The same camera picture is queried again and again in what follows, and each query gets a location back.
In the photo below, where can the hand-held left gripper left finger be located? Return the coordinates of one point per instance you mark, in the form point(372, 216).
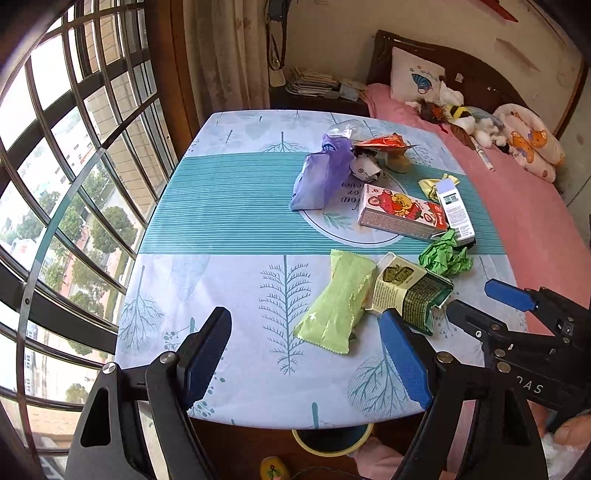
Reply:
point(207, 355)

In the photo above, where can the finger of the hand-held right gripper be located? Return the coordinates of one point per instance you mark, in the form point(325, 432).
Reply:
point(471, 318)
point(508, 295)

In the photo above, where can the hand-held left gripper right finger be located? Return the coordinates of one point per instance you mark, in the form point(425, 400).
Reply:
point(406, 364)

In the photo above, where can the green paper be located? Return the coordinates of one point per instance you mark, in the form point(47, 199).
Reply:
point(443, 258)

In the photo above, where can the green patterned carton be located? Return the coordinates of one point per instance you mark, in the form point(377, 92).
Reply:
point(411, 290)

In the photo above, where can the white barcode box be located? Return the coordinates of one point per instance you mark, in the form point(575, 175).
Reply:
point(457, 217)

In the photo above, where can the light green snack packet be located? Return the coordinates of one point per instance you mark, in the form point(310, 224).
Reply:
point(332, 304)

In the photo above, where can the yellow rimmed bin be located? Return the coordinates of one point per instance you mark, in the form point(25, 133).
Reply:
point(332, 443)

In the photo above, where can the pink cartoon carton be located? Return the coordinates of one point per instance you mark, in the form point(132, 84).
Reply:
point(397, 207)

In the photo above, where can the yellow paper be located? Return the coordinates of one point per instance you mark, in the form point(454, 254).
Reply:
point(429, 184)

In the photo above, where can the red snack wrapper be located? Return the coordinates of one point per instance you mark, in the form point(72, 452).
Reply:
point(383, 143)

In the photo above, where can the person's right hand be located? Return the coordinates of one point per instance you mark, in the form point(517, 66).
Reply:
point(572, 429)

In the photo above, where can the pink bed sheet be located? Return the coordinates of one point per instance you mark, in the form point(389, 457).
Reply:
point(508, 207)

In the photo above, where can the person's pink clothing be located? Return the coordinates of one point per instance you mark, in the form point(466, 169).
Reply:
point(378, 461)

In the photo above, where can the yellow slipper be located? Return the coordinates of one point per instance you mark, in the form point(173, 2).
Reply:
point(274, 468)

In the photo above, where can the white marker pen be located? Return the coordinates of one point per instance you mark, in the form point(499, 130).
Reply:
point(485, 158)

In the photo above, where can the window grille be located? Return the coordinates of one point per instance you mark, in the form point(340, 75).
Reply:
point(69, 318)

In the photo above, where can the leaf print tablecloth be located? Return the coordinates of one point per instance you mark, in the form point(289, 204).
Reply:
point(221, 207)

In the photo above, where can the bear print pillow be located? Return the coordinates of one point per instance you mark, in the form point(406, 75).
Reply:
point(531, 138)

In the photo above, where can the white grey plush toy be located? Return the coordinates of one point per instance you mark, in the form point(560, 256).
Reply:
point(487, 128)

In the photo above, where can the beige plastic container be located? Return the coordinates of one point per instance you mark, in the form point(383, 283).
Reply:
point(399, 162)

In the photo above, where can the crumpled white carton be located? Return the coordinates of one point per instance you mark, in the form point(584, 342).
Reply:
point(364, 170)

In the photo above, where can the bee plush toy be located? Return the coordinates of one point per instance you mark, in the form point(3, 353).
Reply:
point(459, 113)

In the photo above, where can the brown feathered toy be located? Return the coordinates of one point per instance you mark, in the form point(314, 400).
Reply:
point(429, 111)

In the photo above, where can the purple plastic bag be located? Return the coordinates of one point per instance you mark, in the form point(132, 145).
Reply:
point(318, 180)

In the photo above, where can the clear plastic bag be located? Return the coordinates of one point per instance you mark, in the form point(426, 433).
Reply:
point(344, 127)

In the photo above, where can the white printed pillow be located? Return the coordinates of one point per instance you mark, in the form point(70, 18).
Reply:
point(415, 78)

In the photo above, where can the small white box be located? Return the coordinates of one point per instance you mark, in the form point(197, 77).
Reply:
point(349, 92)

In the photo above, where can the dark wooden nightstand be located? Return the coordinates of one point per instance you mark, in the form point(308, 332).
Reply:
point(300, 104)

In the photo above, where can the white flat pouch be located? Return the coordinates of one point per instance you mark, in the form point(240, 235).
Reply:
point(277, 79)

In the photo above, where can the stack of papers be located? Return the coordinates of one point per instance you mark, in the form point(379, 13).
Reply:
point(309, 81)

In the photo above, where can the floral beige curtain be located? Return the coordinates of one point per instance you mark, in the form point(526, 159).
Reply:
point(226, 46)

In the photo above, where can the red wall decoration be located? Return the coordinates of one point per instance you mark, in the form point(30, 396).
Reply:
point(501, 9)

